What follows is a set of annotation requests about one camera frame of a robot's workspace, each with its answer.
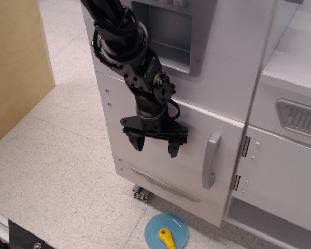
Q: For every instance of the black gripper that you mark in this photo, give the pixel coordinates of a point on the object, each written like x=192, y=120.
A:
x=162, y=127

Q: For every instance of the white fridge door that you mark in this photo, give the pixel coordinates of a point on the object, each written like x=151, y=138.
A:
x=184, y=171

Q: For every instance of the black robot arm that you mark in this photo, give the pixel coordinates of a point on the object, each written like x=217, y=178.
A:
x=120, y=42

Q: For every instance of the white toy fridge cabinet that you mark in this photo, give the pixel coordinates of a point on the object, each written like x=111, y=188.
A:
x=232, y=62

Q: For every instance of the aluminium extrusion foot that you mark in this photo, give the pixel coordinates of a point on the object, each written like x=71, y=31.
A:
x=142, y=194

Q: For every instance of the light blue plate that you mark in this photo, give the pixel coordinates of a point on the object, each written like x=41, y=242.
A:
x=175, y=225

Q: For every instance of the lower brass cabinet hinge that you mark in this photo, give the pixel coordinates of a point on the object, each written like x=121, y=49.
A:
x=236, y=183

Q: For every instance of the brass cabinet hinge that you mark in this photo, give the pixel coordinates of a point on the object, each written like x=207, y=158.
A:
x=236, y=183
x=245, y=146

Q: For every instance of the upper brass cabinet hinge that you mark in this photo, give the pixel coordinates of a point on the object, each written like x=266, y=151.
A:
x=245, y=146

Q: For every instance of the white toy oven cabinet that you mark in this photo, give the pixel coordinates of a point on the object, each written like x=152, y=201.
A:
x=273, y=199

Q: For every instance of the grey oven vent panel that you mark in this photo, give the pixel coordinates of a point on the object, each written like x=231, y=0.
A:
x=294, y=116

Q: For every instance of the light plywood panel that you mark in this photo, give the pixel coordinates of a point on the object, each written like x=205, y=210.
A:
x=26, y=75

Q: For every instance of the grey fridge door handle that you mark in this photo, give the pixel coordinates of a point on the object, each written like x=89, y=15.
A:
x=212, y=147

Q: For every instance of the yellow toy utensil handle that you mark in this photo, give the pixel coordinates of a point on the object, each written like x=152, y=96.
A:
x=166, y=237

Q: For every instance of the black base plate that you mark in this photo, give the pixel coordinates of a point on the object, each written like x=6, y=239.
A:
x=22, y=238

